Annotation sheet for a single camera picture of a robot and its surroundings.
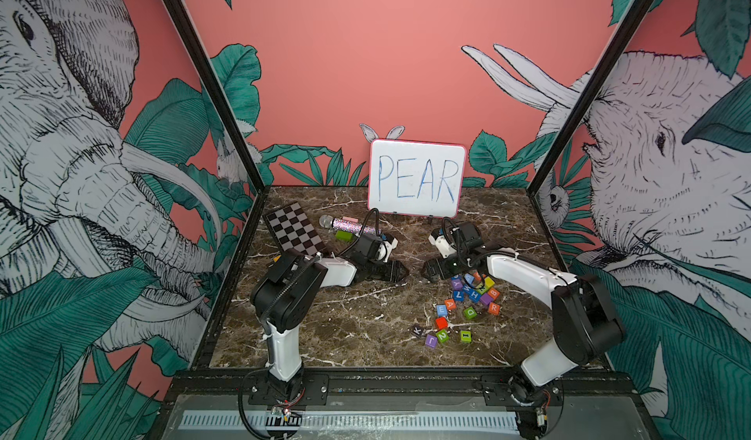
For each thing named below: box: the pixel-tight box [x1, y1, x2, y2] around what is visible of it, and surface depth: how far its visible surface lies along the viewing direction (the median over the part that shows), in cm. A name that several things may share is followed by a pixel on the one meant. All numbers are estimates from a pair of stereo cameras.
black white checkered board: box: [262, 201, 327, 257], surface depth 106 cm
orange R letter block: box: [487, 302, 502, 316], surface depth 90 cm
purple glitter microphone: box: [318, 215, 382, 236], surface depth 106 cm
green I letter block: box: [459, 330, 473, 344], surface depth 83 cm
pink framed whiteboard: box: [367, 138, 467, 220], surface depth 107 cm
